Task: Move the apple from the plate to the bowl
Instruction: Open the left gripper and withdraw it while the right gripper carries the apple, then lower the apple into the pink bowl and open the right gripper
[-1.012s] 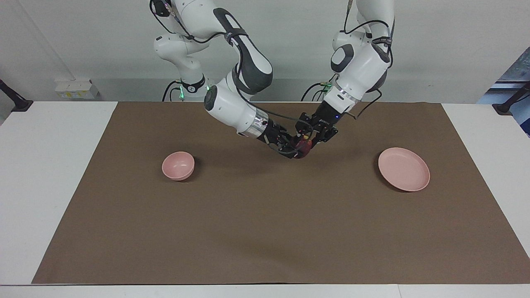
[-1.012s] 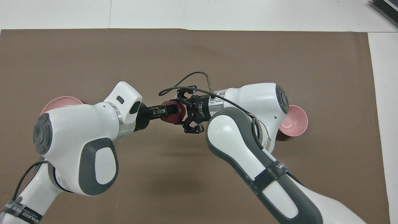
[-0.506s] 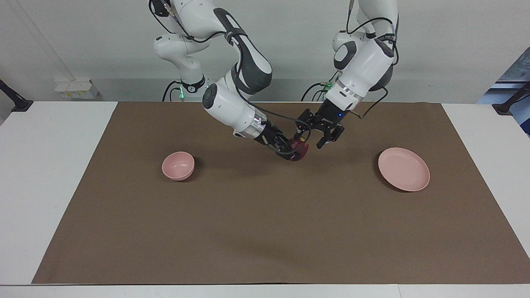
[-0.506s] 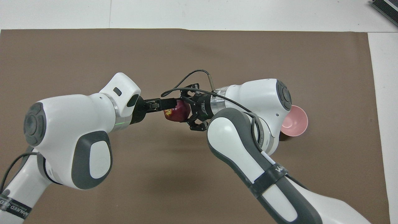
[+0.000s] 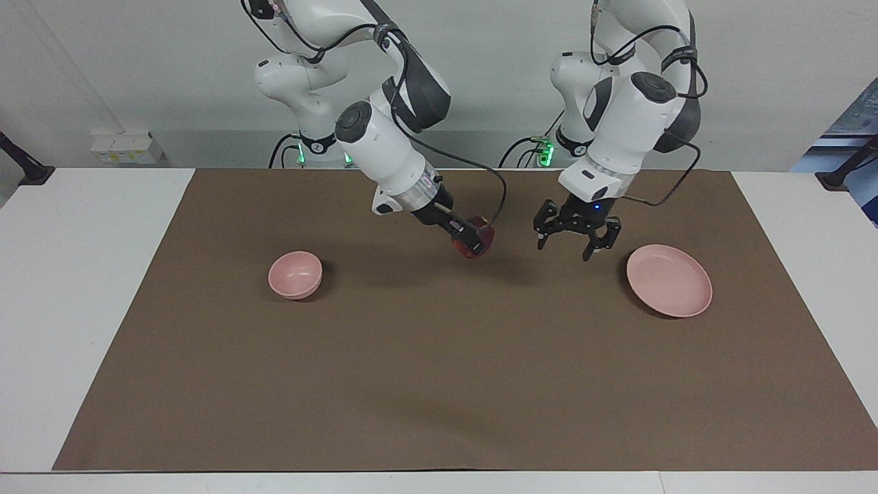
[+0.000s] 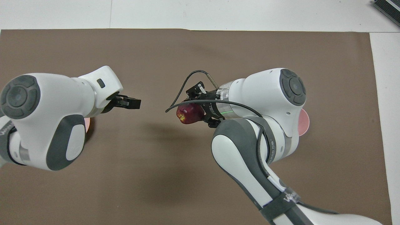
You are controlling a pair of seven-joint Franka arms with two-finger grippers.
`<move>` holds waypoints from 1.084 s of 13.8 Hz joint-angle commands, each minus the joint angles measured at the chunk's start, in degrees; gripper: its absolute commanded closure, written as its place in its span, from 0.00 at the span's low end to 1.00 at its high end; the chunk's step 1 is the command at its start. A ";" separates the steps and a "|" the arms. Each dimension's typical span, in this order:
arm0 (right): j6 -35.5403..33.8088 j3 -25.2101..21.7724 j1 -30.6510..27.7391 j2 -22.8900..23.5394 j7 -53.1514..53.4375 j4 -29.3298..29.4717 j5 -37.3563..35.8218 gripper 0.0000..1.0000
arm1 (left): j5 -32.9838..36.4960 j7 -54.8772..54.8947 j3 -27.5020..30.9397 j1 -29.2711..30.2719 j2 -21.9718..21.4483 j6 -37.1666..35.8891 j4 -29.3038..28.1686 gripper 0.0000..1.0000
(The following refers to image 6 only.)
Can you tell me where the pink bowl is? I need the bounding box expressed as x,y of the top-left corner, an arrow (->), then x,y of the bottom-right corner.
297,109 -> 310,136

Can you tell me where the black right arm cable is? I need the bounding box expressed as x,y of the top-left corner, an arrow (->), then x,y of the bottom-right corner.
165,70 -> 339,216

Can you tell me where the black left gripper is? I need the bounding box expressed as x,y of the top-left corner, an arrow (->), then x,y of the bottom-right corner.
101,92 -> 142,114

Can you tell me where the brown table mat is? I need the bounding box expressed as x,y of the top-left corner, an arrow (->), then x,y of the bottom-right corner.
0,29 -> 393,225

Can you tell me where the dark red apple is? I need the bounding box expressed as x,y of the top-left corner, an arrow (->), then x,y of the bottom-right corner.
176,103 -> 205,125

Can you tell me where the black ribbed device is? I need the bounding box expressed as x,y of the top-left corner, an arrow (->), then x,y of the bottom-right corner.
372,0 -> 400,20

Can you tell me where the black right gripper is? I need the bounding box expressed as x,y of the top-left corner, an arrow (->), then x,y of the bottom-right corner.
186,81 -> 226,129

